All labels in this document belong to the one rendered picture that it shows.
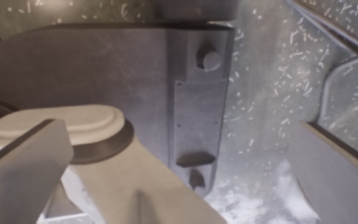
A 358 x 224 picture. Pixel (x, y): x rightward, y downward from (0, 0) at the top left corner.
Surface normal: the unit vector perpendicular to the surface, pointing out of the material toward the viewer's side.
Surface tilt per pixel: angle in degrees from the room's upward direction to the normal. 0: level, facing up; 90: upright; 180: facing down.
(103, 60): 0
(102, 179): 90
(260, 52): 0
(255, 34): 0
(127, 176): 90
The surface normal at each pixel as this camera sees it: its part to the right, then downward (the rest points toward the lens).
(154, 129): 0.20, 0.47
